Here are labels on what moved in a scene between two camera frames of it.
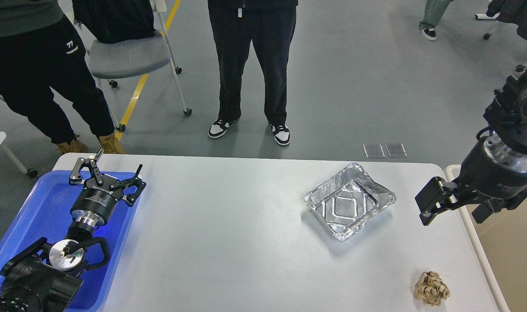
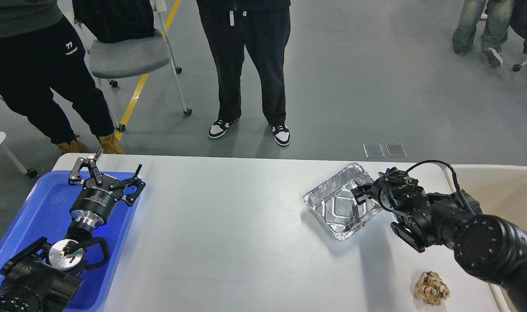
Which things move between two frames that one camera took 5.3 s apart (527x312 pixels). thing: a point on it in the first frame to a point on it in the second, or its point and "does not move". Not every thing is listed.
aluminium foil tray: [348, 202] does not move
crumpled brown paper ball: [431, 287] does not move
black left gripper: [95, 204] does not move
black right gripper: [491, 169] to [431, 216]
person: [434, 10] to [495, 32]
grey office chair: [134, 56] does not move
